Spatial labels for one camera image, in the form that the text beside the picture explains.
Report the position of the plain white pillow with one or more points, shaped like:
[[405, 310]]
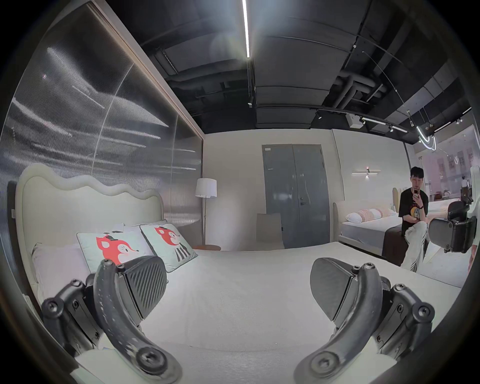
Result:
[[56, 268]]

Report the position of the white shade floor lamp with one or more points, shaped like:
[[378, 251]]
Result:
[[206, 187]]

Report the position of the wall lamp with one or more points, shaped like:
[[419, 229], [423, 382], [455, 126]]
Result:
[[367, 172]]

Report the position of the small red fox cushion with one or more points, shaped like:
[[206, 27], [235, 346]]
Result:
[[170, 242]]

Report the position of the cream wavy padded headboard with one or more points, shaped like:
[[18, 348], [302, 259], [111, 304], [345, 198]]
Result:
[[75, 210]]

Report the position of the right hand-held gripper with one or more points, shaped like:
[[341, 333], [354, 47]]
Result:
[[476, 212]]

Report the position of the person's right hand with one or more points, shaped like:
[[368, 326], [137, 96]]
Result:
[[474, 258]]

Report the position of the bed with white sheet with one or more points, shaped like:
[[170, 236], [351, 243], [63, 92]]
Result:
[[243, 292]]

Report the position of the grey double door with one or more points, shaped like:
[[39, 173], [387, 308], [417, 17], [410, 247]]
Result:
[[296, 195]]

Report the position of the round wooden side table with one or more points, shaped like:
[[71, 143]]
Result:
[[207, 247]]

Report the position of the beige bed with brown throw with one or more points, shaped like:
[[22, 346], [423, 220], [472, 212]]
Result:
[[369, 230]]

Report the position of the large red fox cushion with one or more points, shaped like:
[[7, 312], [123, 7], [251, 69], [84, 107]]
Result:
[[112, 245]]

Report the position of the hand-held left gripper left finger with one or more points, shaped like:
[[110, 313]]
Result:
[[112, 318]]

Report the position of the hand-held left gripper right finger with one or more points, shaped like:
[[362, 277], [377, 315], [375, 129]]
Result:
[[365, 311]]

